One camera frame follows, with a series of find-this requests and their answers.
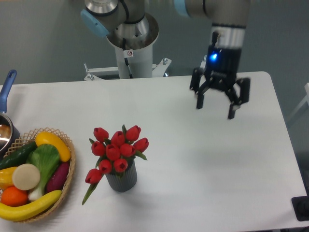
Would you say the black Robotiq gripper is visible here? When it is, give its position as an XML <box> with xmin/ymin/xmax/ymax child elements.
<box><xmin>189</xmin><ymin>45</ymin><xmax>250</xmax><ymax>119</ymax></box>

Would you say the red tulip bouquet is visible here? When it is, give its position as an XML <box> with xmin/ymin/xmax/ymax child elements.
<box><xmin>82</xmin><ymin>125</ymin><xmax>149</xmax><ymax>204</ymax></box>

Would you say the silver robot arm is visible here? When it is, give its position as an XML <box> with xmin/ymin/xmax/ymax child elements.
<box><xmin>80</xmin><ymin>0</ymin><xmax>251</xmax><ymax>119</ymax></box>

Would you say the dark grey ribbed vase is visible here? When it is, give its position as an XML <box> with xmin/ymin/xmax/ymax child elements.
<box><xmin>106</xmin><ymin>159</ymin><xmax>138</xmax><ymax>192</ymax></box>

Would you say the black device table edge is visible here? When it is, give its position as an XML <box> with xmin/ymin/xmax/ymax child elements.
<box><xmin>291</xmin><ymin>196</ymin><xmax>309</xmax><ymax>221</ymax></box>

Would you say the yellow squash top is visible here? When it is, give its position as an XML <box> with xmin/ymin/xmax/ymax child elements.
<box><xmin>35</xmin><ymin>131</ymin><xmax>71</xmax><ymax>162</ymax></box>

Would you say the green bok choy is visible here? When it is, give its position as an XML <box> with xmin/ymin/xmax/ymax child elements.
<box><xmin>26</xmin><ymin>144</ymin><xmax>60</xmax><ymax>202</ymax></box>

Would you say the purple sweet potato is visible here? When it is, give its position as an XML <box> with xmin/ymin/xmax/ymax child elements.
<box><xmin>46</xmin><ymin>162</ymin><xmax>70</xmax><ymax>193</ymax></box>

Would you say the woven wicker basket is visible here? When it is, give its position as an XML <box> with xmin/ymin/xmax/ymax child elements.
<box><xmin>0</xmin><ymin>128</ymin><xmax>76</xmax><ymax>223</ymax></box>

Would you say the dark green cucumber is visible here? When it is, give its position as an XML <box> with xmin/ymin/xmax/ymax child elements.
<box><xmin>0</xmin><ymin>141</ymin><xmax>37</xmax><ymax>170</ymax></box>

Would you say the beige round disc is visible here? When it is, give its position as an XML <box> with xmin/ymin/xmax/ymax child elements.
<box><xmin>12</xmin><ymin>163</ymin><xmax>41</xmax><ymax>190</ymax></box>

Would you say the yellow bell pepper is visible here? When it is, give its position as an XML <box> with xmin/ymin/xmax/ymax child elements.
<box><xmin>0</xmin><ymin>166</ymin><xmax>17</xmax><ymax>190</ymax></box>

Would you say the orange fruit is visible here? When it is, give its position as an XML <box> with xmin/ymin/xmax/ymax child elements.
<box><xmin>0</xmin><ymin>186</ymin><xmax>28</xmax><ymax>207</ymax></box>

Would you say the yellow banana front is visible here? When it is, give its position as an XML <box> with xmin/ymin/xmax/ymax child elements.
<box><xmin>0</xmin><ymin>190</ymin><xmax>62</xmax><ymax>222</ymax></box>

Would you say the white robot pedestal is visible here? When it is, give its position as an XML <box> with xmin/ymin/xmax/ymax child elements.
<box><xmin>84</xmin><ymin>45</ymin><xmax>172</xmax><ymax>81</ymax></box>

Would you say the white frame right edge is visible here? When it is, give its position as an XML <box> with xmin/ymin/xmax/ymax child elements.
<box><xmin>287</xmin><ymin>83</ymin><xmax>309</xmax><ymax>124</ymax></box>

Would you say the blue handled saucepan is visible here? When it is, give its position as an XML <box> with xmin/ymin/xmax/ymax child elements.
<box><xmin>0</xmin><ymin>70</ymin><xmax>20</xmax><ymax>160</ymax></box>

